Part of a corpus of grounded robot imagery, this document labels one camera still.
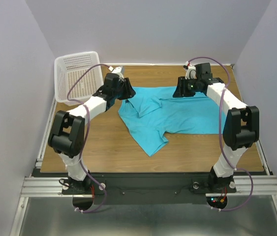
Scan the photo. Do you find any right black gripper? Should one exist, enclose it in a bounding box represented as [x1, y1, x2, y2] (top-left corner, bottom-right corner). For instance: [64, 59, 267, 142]
[172, 76, 201, 98]

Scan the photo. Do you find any turquoise t-shirt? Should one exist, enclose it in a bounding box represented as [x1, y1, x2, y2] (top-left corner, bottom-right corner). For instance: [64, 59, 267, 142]
[119, 87, 226, 156]

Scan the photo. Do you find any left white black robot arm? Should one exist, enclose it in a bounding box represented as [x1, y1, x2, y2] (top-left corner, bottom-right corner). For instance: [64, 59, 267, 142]
[48, 73, 136, 194]

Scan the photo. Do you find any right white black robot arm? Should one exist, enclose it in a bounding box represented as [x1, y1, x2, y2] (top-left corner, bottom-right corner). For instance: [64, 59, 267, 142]
[173, 62, 259, 192]

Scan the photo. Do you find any white perforated plastic basket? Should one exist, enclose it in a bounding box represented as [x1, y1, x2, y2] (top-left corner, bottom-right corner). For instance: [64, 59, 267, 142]
[54, 51, 103, 106]

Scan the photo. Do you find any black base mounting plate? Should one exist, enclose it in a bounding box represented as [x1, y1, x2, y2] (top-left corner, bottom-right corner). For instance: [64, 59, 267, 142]
[59, 172, 236, 209]

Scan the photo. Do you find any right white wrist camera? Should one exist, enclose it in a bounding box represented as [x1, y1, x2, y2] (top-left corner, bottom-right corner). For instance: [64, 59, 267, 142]
[183, 62, 196, 79]

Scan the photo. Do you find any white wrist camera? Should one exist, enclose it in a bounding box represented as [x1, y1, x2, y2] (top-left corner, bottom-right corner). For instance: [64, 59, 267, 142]
[183, 62, 196, 79]
[111, 66, 124, 74]

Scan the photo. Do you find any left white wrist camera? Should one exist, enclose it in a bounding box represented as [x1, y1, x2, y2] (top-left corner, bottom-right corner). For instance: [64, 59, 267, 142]
[111, 66, 124, 74]

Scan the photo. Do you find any aluminium extrusion frame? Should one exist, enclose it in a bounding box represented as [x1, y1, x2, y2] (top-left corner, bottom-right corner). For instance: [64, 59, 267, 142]
[11, 102, 277, 236]

